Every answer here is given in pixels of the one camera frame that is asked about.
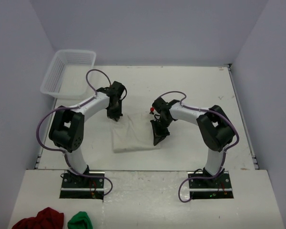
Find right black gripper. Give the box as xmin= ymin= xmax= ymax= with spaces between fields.
xmin=151 ymin=117 xmax=173 ymax=146

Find white t shirt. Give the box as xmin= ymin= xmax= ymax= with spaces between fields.
xmin=111 ymin=112 xmax=161 ymax=153

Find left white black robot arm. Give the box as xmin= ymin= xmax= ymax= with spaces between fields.
xmin=49 ymin=81 xmax=127 ymax=187

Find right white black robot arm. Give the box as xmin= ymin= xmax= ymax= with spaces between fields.
xmin=151 ymin=97 xmax=238 ymax=187

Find white plastic basket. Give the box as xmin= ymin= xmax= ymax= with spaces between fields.
xmin=40 ymin=49 xmax=96 ymax=100

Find green t shirt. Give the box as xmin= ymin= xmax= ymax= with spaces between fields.
xmin=67 ymin=211 xmax=93 ymax=229

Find red t shirt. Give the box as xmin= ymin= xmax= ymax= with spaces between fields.
xmin=12 ymin=207 xmax=64 ymax=229

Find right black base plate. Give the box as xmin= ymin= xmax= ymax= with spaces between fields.
xmin=188 ymin=169 xmax=234 ymax=200

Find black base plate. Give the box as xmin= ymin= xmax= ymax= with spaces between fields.
xmin=59 ymin=170 xmax=105 ymax=200
xmin=188 ymin=169 xmax=234 ymax=200

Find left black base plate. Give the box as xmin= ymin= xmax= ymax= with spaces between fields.
xmin=59 ymin=170 xmax=105 ymax=200

